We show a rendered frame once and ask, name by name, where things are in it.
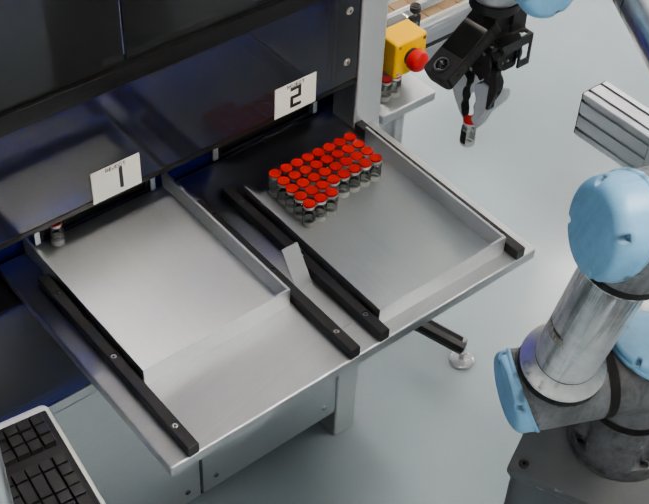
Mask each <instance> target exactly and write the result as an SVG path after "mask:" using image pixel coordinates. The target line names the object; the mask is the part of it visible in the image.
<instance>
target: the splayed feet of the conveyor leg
mask: <svg viewBox="0 0 649 504"><path fill-rule="evenodd" d="M414 331H416V332H418V333H420V334H422V335H424V336H426V337H428V338H430V339H431V340H433V341H435V342H437V343H439V344H441V345H443V346H444V347H446V348H448V349H450V350H452V352H451V353H450V354H449V358H448V360H449V363H450V365H451V366H452V367H454V368H456V369H459V370H465V369H468V368H470V367H471V366H472V365H473V362H474V357H473V355H472V354H471V353H470V352H469V351H467V349H466V345H467V341H468V339H467V338H465V337H463V336H461V335H460V334H458V333H456V332H454V331H452V330H450V329H448V328H447V327H445V326H443V325H441V324H439V323H437V322H436V321H434V320H430V321H428V322H427V323H425V324H423V325H422V326H420V327H418V328H417V329H415V330H414Z"/></svg>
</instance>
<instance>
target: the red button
mask: <svg viewBox="0 0 649 504"><path fill-rule="evenodd" d="M428 61H429V57H428V54H427V53H426V52H425V51H424V50H422V49H420V48H418V49H415V50H413V51H412V52H411V53H410V54H409V56H408V58H407V60H406V66H407V68H408V69H410V70H411V71H412V72H421V71H422V70H424V66H425V65H426V63H427V62H428Z"/></svg>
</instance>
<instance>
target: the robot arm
mask: <svg viewBox="0 0 649 504"><path fill-rule="evenodd" d="M572 1H573V0H469V5H470V7H471V8H472V11H471V12H470V13H469V14H468V15H467V16H466V18H465V19H464V20H463V21H462V22H461V23H460V25H459V26H458V27H457V28H456V29H455V31H454V32H453V33H452V34H451V35H450V36H449V38H448V39H447V40H446V41H445V42H444V43H443V45H442V46H441V47H440V48H439V49H438V50H437V52H436V53H435V54H434V55H433V56H432V58H431V59H430V60H429V61H428V62H427V63H426V65H425V66H424V70H425V72H426V74H427V75H428V77H429V78H430V80H432V81H433V82H435V83H437V84H438V85H440V86H441V87H443V88H445V89H447V90H451V89H452V88H453V92H454V96H455V100H456V103H457V106H458V109H459V112H460V114H461V116H462V118H464V117H465V116H466V115H468V114H469V108H470V107H469V99H470V97H471V94H472V93H473V92H474V93H475V97H476V101H475V104H474V105H473V111H474V112H473V115H472V118H471V120H472V122H473V124H474V126H475V127H476V128H478V127H480V126H481V125H483V124H484V123H485V122H486V121H487V119H488V118H489V116H490V114H491V112H492V111H493V110H495V109H496V108H497V107H498V106H500V105H501V104H502V103H504V102H505V101H506V100H507V99H508V97H509V95H510V88H508V87H503V84H504V80H503V76H502V74H501V71H505V70H507V69H509V68H511V67H513V66H514V65H515V63H516V58H517V64H516V68H517V69H518V68H520V67H522V66H524V65H526V64H528V63H529V58H530V52H531V46H532V41H533V35H534V32H532V31H530V30H529V29H527V28H526V26H525V25H526V19H527V14H528V15H530V16H532V17H535V18H550V17H553V16H554V15H555V14H557V13H559V12H563V11H564V10H565V9H566V8H567V7H568V6H569V5H570V4H571V3H572ZM612 1H613V3H614V5H615V7H616V9H617V11H618V13H619V14H620V16H621V18H622V20H623V22H624V24H625V26H626V28H627V30H628V32H629V34H630V35H631V37H632V39H633V41H634V43H635V45H636V47H637V49H638V51H639V53H640V55H641V56H642V58H643V60H644V62H645V64H646V66H647V68H648V70H649V0H612ZM520 32H521V33H524V32H525V33H527V34H525V35H523V36H521V34H520ZM528 43H529V45H528V50H527V56H526V57H524V58H522V59H520V58H521V56H522V52H523V50H522V47H523V46H524V45H526V44H528ZM569 216H570V218H571V221H570V222H568V239H569V245H570V249H571V253H572V255H573V258H574V260H575V262H576V264H577V268H576V270H575V272H574V274H573V275H572V277H571V279H570V281H569V283H568V285H567V286H566V288H565V290H564V292H563V294H562V296H561V297H560V299H559V301H558V303H557V305H556V307H555V308H554V310H553V312H552V314H551V316H550V318H549V319H548V321H547V323H545V324H542V325H540V326H538V327H536V328H535V329H533V330H532V331H531V332H530V333H529V334H528V335H527V336H526V338H525V339H524V341H523V343H522V344H521V346H520V347H516V348H510V347H507V348H506V349H505V350H501V351H499V352H497V353H496V355H495V358H494V376H495V382H496V387H497V392H498V396H499V400H500V403H501V406H502V409H503V412H504V414H505V417H506V419H507V421H508V423H509V424H510V426H511V427H512V428H513V429H514V430H515V431H516V432H519V433H528V432H537V433H539V432H540V431H542V430H547V429H552V428H557V427H563V426H568V428H567V437H568V442H569V445H570V447H571V450H572V451H573V453H574V455H575V456H576V457H577V459H578V460H579V461H580V462H581V463H582V464H583V465H584V466H585V467H587V468H588V469H589V470H591V471H592V472H594V473H596V474H598V475H600V476H602V477H605V478H607V479H611V480H615V481H621V482H636V481H642V480H645V479H648V478H649V312H647V311H639V310H638V309H639V308H640V306H641V305H642V303H643V302H644V301H647V300H649V166H644V167H637V168H628V167H626V168H617V169H613V170H611V171H608V172H606V173H602V174H597V175H594V176H592V177H590V178H588V179H587V180H586V181H584V182H583V183H582V184H581V185H580V187H579V188H578V189H577V191H576V193H575V195H574V197H573V199H572V202H571V205H570V209H569Z"/></svg>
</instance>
